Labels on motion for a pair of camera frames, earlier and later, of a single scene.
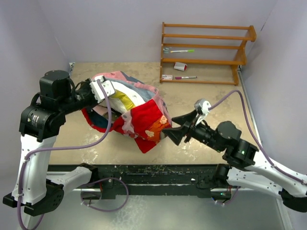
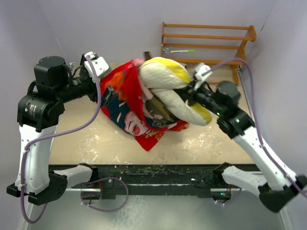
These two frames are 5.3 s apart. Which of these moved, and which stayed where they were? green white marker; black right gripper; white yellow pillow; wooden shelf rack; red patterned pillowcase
Moved: red patterned pillowcase; white yellow pillow; black right gripper
Stayed: wooden shelf rack; green white marker
